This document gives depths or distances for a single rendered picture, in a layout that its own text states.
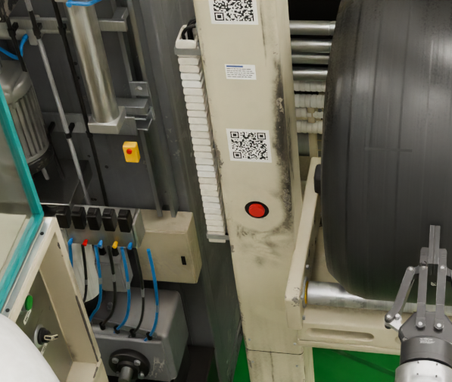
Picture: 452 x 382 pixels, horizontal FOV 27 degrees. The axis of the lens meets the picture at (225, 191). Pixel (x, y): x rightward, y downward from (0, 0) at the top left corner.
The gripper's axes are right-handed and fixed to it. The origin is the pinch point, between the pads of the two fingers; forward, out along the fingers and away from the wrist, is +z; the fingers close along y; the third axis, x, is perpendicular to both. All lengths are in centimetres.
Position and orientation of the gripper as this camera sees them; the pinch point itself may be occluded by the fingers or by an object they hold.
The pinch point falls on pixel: (434, 249)
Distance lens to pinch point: 145.2
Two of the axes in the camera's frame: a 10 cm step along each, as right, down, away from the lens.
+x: 1.3, 6.1, 7.8
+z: 1.8, -7.9, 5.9
